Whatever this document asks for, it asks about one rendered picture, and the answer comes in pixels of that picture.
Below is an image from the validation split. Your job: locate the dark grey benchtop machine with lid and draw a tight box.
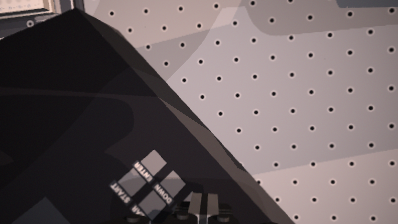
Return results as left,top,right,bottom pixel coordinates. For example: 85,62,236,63
0,7,295,224

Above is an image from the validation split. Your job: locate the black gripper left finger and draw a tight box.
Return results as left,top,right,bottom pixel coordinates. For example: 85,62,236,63
98,193,205,224

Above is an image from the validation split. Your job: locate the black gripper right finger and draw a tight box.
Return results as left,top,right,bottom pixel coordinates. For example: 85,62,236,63
203,193,240,224

